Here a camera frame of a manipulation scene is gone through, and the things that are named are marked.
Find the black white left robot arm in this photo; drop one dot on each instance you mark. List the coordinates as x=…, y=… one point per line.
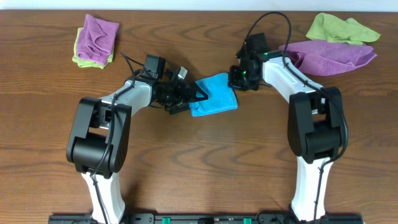
x=99, y=137

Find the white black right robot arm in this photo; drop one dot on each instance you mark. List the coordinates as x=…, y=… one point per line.
x=316, y=125

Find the crumpled purple cloth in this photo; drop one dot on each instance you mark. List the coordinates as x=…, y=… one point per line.
x=322, y=58

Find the folded purple cloth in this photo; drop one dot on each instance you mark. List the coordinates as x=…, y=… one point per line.
x=96, y=40

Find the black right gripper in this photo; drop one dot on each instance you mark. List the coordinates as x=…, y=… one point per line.
x=236, y=78

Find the crumpled green cloth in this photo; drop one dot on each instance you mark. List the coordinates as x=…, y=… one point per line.
x=335, y=30

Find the blue microfibre cloth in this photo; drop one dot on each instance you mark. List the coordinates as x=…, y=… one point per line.
x=221, y=97

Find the folded green cloth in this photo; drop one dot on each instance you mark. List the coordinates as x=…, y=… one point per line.
x=83, y=63

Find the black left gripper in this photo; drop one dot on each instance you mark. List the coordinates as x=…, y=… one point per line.
x=181, y=96

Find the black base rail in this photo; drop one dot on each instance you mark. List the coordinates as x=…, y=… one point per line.
x=260, y=218

